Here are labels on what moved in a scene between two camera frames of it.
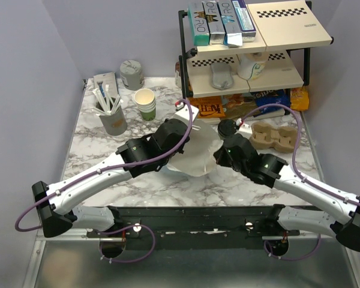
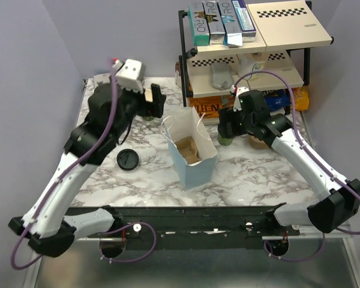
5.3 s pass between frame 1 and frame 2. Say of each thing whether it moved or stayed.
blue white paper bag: moved
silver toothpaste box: stayed
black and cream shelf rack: stayed
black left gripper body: moved
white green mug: stayed
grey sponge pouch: stayed
